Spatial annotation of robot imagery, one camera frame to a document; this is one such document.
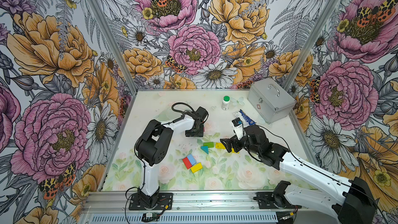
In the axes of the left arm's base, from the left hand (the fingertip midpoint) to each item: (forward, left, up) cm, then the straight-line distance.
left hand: (194, 137), depth 96 cm
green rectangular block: (-4, -9, -1) cm, 10 cm away
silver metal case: (+17, -46, +14) cm, 51 cm away
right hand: (-9, -18, +14) cm, 25 cm away
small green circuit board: (-39, +20, -4) cm, 44 cm away
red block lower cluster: (-16, +4, 0) cm, 16 cm away
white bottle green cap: (+21, -20, +5) cm, 30 cm away
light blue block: (-13, +1, -1) cm, 13 cm away
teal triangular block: (-7, -7, -1) cm, 10 cm away
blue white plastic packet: (+12, -32, +2) cm, 35 cm away
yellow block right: (-18, -18, +19) cm, 31 cm away
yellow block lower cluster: (-18, -2, 0) cm, 19 cm away
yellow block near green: (-13, -13, +15) cm, 24 cm away
